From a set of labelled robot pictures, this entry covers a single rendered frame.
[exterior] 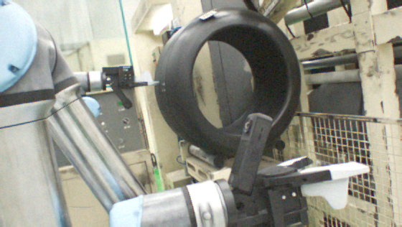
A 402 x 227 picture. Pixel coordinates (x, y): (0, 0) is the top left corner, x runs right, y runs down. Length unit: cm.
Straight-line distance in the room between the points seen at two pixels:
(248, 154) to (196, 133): 75
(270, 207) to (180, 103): 76
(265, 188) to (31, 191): 30
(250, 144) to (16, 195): 30
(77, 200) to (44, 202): 140
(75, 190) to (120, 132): 38
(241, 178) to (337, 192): 13
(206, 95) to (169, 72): 47
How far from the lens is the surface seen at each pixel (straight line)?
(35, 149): 42
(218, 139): 121
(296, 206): 49
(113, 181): 55
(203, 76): 161
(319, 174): 46
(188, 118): 117
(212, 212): 44
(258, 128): 46
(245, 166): 46
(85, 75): 121
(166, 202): 44
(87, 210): 184
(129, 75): 123
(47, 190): 43
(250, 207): 48
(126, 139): 182
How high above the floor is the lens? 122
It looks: 6 degrees down
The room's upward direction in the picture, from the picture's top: 10 degrees counter-clockwise
